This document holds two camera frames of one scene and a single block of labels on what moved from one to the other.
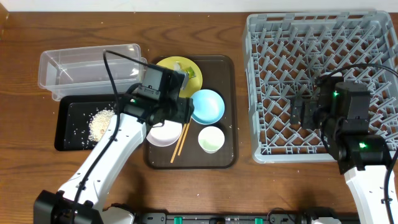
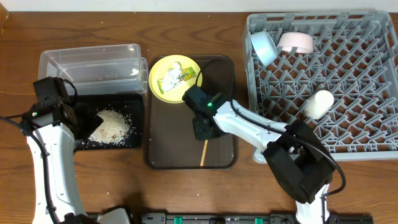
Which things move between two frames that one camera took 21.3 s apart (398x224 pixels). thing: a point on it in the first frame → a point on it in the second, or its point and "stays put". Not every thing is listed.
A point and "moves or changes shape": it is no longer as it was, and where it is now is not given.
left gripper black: x=185 y=109 → x=89 y=118
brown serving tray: x=200 y=145 stays put
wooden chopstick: x=175 y=153 → x=204 y=152
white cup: x=211 y=139 moves or changes shape
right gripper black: x=302 y=112 → x=204 y=131
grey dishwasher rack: x=285 y=52 stays put
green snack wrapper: x=191 y=72 stays put
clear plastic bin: x=83 y=71 stays put
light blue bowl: x=209 y=106 moves or changes shape
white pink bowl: x=164 y=134 → x=298 y=42
